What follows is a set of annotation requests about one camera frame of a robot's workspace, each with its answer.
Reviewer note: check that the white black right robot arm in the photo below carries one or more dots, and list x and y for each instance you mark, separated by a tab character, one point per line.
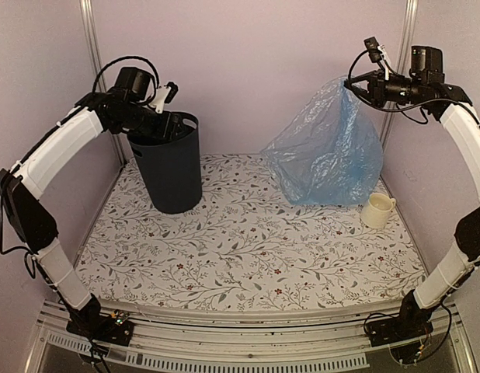
455	112

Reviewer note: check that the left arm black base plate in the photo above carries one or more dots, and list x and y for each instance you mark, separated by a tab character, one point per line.
105	328

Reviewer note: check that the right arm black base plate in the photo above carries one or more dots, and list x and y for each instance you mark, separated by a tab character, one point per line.
382	329

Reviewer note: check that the dark grey trash bin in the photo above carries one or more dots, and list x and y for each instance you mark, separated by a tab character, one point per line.
171	170

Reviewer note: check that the aluminium front rail frame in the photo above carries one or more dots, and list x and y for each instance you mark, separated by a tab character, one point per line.
317	340

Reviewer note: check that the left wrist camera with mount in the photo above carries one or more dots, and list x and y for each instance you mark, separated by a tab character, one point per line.
164	95

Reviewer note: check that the left aluminium corner post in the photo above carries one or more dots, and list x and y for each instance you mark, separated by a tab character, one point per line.
89	27

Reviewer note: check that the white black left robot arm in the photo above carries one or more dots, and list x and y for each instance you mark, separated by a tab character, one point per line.
22	190

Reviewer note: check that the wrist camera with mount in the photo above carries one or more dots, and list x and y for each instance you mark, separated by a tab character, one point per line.
164	95
378	54

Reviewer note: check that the right aluminium corner post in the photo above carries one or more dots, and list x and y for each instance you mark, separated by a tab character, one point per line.
408	29

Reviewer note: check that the blue plastic trash bag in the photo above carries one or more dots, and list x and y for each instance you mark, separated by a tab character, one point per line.
329	154

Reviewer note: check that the cream ceramic mug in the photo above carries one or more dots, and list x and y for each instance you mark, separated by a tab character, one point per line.
377	210

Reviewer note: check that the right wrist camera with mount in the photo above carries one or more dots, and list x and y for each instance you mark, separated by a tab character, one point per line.
378	54

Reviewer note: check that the floral patterned table mat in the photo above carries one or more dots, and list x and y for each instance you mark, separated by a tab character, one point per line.
243	248

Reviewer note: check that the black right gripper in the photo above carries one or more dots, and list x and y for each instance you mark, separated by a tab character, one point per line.
377	92

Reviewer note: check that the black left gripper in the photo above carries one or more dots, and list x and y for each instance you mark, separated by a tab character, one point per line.
167	129

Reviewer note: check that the aluminium corner post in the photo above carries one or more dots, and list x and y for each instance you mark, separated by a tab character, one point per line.
89	27
408	29

